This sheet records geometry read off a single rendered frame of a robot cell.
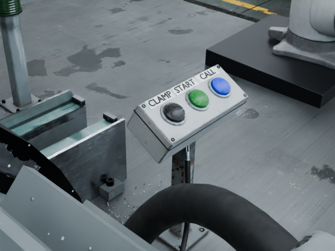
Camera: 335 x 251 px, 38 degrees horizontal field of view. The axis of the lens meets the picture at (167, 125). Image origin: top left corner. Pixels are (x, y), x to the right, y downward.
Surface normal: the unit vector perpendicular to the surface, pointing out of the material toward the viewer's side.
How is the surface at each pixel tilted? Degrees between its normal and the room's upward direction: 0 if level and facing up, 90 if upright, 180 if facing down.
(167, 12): 0
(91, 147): 90
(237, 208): 25
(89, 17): 0
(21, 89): 90
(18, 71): 90
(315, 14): 96
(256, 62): 2
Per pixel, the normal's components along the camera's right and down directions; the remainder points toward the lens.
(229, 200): -0.39, -0.83
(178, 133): 0.37, -0.55
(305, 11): -0.71, 0.41
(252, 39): 0.02, -0.82
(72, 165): 0.74, 0.38
